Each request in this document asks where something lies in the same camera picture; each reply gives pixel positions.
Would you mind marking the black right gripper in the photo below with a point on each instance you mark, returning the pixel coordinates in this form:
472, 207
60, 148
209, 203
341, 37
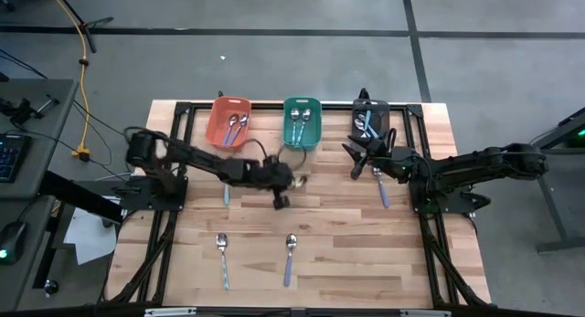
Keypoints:
384, 155

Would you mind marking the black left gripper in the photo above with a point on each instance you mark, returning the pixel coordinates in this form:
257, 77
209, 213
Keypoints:
269, 175

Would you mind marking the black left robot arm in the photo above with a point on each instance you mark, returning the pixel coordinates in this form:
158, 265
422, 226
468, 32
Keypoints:
201, 159

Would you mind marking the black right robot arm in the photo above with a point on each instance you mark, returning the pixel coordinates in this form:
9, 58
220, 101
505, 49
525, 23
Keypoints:
480, 164

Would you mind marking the gray plastic bin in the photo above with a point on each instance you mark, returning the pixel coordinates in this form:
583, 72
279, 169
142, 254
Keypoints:
381, 120

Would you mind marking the teal plastic bin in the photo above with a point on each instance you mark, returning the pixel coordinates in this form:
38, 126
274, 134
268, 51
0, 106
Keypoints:
313, 129

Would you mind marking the orange plastic bin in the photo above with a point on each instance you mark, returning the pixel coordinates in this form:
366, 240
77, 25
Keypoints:
215, 125

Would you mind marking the dark metal side table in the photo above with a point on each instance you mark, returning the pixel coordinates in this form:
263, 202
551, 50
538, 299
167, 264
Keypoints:
555, 216

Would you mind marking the black diagonal beam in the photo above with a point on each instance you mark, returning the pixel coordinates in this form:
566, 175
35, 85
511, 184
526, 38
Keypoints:
82, 198

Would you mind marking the white paper sheet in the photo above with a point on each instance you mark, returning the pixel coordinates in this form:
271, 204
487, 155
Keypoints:
89, 239

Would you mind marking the black tripod stand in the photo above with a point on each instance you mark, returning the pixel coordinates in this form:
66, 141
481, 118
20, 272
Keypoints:
89, 42

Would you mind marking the gray desk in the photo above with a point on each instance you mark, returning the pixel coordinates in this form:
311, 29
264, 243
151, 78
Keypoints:
45, 125
27, 280

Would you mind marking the black round knob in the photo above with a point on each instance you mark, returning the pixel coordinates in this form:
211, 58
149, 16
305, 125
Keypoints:
51, 287

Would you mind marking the black desk clamp tool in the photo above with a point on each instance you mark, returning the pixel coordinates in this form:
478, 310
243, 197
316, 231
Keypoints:
23, 110

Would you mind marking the black keyboard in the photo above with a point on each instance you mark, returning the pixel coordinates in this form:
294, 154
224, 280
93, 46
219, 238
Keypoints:
11, 157

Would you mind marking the black computer mouse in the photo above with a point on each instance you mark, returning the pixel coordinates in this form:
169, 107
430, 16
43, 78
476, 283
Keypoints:
11, 239

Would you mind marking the black aluminium table frame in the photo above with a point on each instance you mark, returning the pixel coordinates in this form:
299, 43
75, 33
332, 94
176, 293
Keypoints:
267, 106

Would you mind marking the silver metal bracket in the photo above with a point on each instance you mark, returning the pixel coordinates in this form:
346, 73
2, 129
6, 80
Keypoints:
425, 313
169, 312

